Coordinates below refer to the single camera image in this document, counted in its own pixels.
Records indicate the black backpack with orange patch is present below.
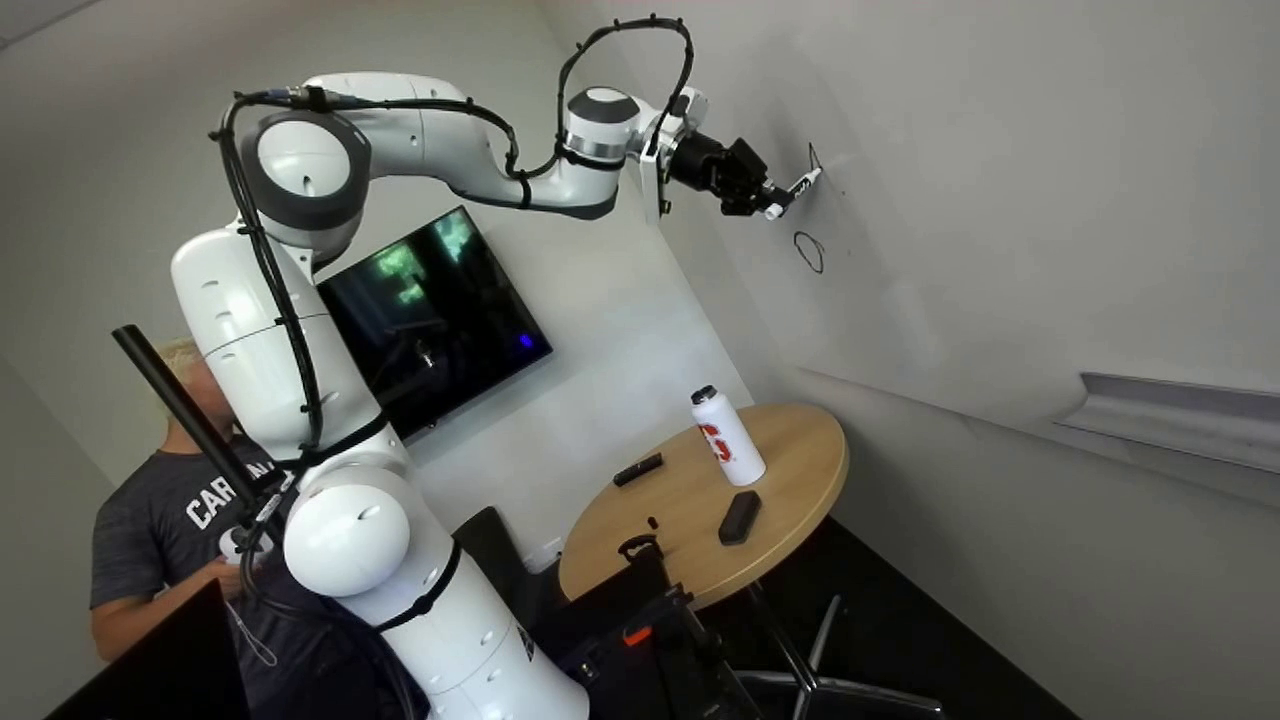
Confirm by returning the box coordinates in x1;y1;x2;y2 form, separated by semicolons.
573;531;751;720

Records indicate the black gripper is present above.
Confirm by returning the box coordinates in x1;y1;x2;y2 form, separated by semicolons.
664;126;795;224

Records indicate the black whiteboard eraser block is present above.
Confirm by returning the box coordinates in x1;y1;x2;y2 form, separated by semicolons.
715;489;765;548

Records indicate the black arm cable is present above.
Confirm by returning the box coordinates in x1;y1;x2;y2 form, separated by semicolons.
207;14;700;459

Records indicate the white wall whiteboard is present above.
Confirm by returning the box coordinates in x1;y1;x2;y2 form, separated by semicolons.
606;0;1280;517

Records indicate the person in grey shirt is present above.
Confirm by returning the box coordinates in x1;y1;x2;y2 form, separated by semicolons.
90;336;317;674

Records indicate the white dry erase marker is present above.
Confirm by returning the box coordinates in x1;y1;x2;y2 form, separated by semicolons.
775;157;827;211

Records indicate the black slanted pole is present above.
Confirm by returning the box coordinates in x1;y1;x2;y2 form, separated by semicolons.
112;319;293;528

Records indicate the black rectangular remote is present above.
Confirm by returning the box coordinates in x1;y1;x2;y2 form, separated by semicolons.
610;451;670;493

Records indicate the silver whiteboard marker tray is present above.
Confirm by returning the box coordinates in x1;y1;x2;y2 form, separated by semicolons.
1056;373;1280;482

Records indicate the white bottle with red print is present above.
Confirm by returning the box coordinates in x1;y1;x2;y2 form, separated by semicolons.
687;381;772;493

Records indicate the black flat panel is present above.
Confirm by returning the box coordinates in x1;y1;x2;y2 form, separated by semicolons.
45;576;254;720

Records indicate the black wall monitor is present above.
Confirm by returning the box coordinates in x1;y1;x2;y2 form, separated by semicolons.
317;199;560;445

